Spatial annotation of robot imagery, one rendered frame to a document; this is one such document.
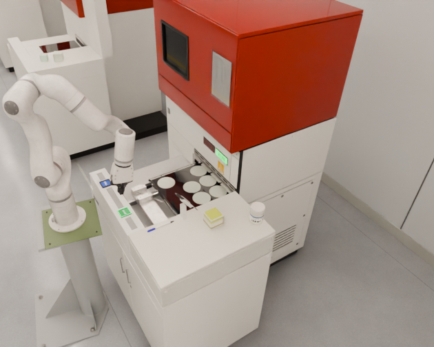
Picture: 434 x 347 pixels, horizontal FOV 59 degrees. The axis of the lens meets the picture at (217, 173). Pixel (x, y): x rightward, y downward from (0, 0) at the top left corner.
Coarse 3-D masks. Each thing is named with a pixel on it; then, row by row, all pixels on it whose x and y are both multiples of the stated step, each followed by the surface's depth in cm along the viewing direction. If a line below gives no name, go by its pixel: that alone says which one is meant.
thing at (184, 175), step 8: (168, 176) 228; (176, 176) 228; (184, 176) 228; (192, 176) 228; (200, 176) 229; (176, 184) 222; (184, 184) 223; (200, 184) 223; (216, 184) 224; (168, 192) 217; (176, 192) 217; (184, 192) 217; (208, 192) 218; (168, 200) 211; (176, 200) 212; (192, 200) 212; (176, 208) 207; (192, 208) 207
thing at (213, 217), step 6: (210, 210) 188; (216, 210) 188; (204, 216) 188; (210, 216) 184; (216, 216) 185; (222, 216) 185; (210, 222) 184; (216, 222) 186; (222, 222) 188; (210, 228) 186
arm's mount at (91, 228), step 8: (88, 200) 219; (88, 208) 214; (48, 216) 209; (88, 216) 210; (96, 216) 210; (48, 224) 204; (88, 224) 205; (96, 224) 205; (48, 232) 201; (56, 232) 201; (72, 232) 201; (80, 232) 201; (88, 232) 201; (96, 232) 202; (48, 240) 197; (56, 240) 197; (64, 240) 197; (72, 240) 197; (48, 248) 193
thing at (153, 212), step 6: (144, 192) 219; (138, 204) 214; (144, 204) 211; (150, 204) 211; (156, 204) 212; (144, 210) 208; (150, 210) 208; (156, 210) 208; (150, 216) 204; (156, 216) 205; (162, 216) 205; (156, 222) 201
